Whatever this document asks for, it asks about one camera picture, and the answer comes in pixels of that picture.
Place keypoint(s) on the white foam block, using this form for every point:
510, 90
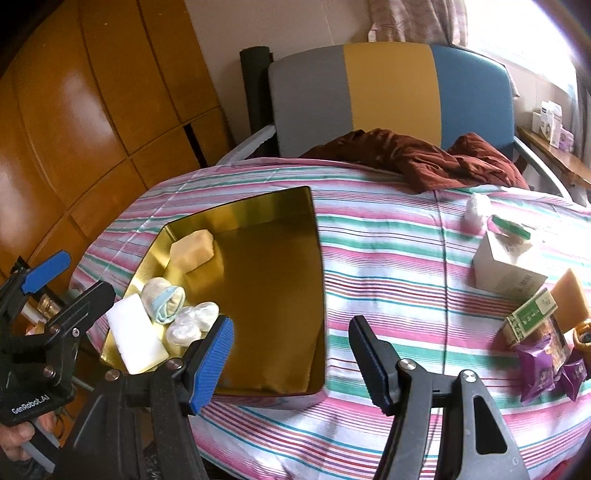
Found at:
136, 332

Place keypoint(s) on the orange sponge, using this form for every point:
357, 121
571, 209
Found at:
570, 293

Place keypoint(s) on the dark red crumpled cloth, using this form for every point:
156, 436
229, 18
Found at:
415, 159

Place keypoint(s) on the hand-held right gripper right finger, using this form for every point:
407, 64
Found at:
369, 364

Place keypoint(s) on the purple carton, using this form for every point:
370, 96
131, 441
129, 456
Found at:
565, 140

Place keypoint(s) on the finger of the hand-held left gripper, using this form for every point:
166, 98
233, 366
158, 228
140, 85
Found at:
87, 302
46, 272

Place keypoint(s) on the gold metal tin tray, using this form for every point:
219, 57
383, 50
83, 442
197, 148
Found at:
268, 300

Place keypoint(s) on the green edged cereal bar packet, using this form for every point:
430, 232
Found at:
551, 339
508, 226

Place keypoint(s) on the striped table cloth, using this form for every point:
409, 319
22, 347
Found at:
397, 286

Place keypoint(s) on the small purple snack packet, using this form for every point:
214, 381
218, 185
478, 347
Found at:
575, 374

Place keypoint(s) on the checked curtain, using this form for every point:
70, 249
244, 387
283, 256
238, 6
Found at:
415, 21

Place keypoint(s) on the white printed carton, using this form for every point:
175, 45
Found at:
549, 117

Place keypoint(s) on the white cardboard box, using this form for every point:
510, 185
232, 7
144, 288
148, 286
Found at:
503, 272

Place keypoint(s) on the grey yellow blue chair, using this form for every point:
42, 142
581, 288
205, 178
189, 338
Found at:
388, 87

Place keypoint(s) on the small green patterned box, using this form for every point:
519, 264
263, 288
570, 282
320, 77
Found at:
531, 316

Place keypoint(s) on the person's left hand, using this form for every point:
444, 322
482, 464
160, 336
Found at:
16, 438

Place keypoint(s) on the rolled white blue socks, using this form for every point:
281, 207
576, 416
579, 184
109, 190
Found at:
161, 300

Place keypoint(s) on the gold capped bottle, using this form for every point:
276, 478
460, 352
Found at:
48, 305

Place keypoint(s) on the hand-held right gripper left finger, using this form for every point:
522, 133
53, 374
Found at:
212, 364

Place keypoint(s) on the bright window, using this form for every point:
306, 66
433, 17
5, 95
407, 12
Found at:
521, 37

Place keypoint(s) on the large purple snack packet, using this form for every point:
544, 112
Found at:
535, 369

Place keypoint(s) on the pink plastic bag roll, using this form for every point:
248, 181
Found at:
477, 212

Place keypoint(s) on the wooden side shelf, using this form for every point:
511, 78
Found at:
563, 161

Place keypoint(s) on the wooden wardrobe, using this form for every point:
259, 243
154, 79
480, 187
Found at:
83, 115

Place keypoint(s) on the yellow sponge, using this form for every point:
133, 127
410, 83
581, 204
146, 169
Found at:
194, 249

